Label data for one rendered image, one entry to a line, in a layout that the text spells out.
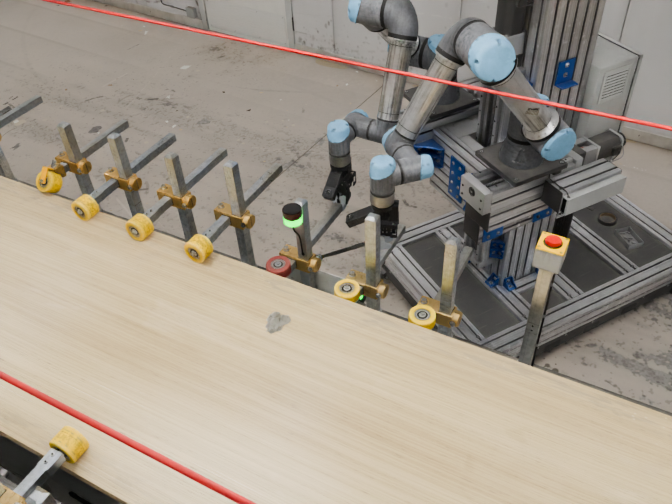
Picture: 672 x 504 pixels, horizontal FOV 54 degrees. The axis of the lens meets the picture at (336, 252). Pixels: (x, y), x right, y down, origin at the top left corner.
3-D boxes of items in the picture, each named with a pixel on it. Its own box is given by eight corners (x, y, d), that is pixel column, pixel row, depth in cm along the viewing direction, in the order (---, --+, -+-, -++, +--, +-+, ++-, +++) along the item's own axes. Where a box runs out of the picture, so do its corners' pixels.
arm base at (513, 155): (524, 140, 235) (528, 115, 229) (553, 161, 225) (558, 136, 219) (489, 152, 231) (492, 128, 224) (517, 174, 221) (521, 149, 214)
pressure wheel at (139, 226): (138, 208, 223) (156, 223, 223) (133, 221, 229) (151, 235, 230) (126, 219, 219) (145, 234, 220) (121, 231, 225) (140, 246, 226)
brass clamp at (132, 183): (117, 176, 251) (113, 165, 247) (144, 185, 246) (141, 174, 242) (105, 185, 247) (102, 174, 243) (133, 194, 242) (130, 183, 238)
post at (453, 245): (439, 343, 218) (450, 233, 186) (449, 347, 217) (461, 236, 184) (435, 351, 216) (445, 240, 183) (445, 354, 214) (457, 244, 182)
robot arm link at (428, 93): (450, -1, 187) (371, 143, 211) (467, 13, 179) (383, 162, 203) (480, 13, 193) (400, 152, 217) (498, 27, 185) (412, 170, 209)
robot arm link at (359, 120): (379, 131, 236) (364, 147, 229) (351, 123, 240) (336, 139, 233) (378, 112, 230) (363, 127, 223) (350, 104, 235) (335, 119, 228)
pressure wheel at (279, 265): (277, 276, 225) (274, 251, 217) (297, 283, 222) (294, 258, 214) (264, 291, 219) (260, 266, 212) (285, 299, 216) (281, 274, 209)
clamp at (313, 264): (287, 254, 229) (286, 243, 226) (321, 266, 224) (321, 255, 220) (279, 264, 225) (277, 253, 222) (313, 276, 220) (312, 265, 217)
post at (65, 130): (99, 220, 275) (62, 119, 242) (106, 222, 273) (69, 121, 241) (94, 225, 272) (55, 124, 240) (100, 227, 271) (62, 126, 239)
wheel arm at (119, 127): (123, 125, 276) (122, 119, 274) (129, 126, 275) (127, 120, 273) (59, 171, 253) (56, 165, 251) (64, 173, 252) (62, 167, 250)
